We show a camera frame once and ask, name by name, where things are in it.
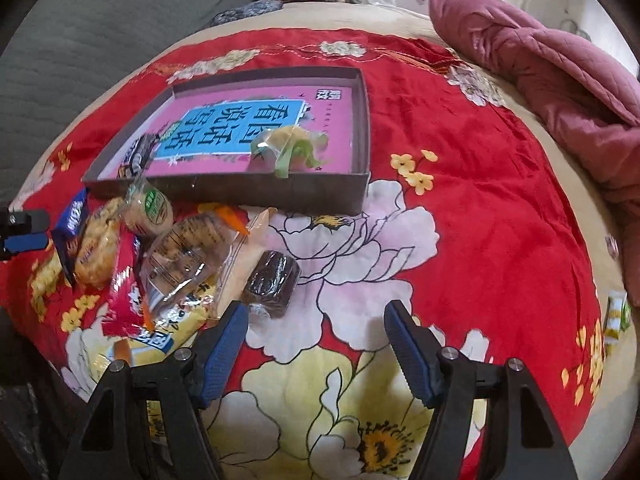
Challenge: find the slim beige orange snack packet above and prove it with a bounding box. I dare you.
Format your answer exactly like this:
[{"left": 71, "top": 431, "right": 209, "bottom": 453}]
[{"left": 215, "top": 206, "right": 278, "bottom": 318}]

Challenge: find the dark patterned cloth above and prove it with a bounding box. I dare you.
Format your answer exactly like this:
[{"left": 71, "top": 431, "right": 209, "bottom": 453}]
[{"left": 215, "top": 0, "right": 283, "bottom": 26}]

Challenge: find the pink quilt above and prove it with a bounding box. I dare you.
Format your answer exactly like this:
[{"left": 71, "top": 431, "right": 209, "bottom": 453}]
[{"left": 429, "top": 0, "right": 640, "bottom": 306}]

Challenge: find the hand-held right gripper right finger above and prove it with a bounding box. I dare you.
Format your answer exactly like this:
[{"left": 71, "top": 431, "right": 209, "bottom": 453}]
[{"left": 384, "top": 300, "right": 581, "bottom": 480}]

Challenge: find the red snack packet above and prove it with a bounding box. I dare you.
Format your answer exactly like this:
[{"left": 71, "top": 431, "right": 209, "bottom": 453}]
[{"left": 100, "top": 232, "right": 151, "bottom": 341}]

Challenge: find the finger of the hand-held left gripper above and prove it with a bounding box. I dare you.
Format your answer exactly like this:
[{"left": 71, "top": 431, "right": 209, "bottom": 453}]
[{"left": 0, "top": 207, "right": 51, "bottom": 261}]

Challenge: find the dark snack packet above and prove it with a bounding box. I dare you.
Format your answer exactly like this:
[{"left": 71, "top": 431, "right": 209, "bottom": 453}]
[{"left": 117, "top": 132, "right": 161, "bottom": 178}]

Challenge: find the blue snack packet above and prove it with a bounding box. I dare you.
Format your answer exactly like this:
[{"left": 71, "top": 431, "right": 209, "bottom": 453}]
[{"left": 52, "top": 187, "right": 91, "bottom": 286}]

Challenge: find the shallow cardboard box pink bottom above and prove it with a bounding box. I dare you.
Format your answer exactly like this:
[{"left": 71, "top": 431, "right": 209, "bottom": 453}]
[{"left": 81, "top": 66, "right": 372, "bottom": 217}]

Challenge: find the red floral blanket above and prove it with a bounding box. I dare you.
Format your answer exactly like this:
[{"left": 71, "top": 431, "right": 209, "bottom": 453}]
[{"left": 0, "top": 27, "right": 606, "bottom": 480}]

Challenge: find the cracker packet green label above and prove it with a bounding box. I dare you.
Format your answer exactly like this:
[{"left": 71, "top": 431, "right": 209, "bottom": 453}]
[{"left": 122, "top": 177, "right": 175, "bottom": 238}]

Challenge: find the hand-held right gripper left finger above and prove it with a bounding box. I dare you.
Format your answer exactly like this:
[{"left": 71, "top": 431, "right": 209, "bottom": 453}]
[{"left": 59, "top": 301, "right": 249, "bottom": 480}]

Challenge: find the green yellow snack packet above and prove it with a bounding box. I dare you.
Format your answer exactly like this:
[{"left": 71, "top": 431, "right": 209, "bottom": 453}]
[{"left": 248, "top": 125, "right": 331, "bottom": 179}]

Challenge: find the clear peanut packet orange edge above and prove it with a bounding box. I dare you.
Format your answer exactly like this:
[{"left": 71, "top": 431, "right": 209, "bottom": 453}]
[{"left": 139, "top": 202, "right": 249, "bottom": 318}]

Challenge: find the clear fried pastry packet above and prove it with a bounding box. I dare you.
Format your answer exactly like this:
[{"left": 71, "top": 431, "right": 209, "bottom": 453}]
[{"left": 74, "top": 197, "right": 126, "bottom": 291}]

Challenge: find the small yellow white packet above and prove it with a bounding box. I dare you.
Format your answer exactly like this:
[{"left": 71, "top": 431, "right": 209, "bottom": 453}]
[{"left": 602, "top": 292, "right": 632, "bottom": 356}]

